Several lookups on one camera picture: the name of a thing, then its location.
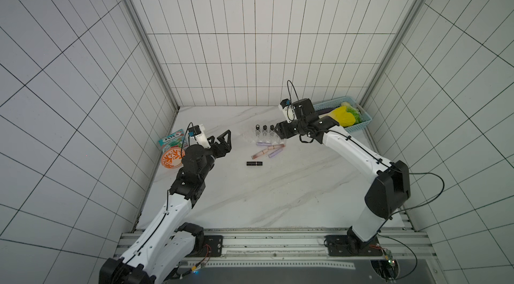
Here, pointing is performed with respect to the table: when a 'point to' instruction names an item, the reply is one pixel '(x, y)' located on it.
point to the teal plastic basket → (335, 102)
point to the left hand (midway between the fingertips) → (221, 137)
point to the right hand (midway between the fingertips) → (272, 128)
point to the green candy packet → (175, 140)
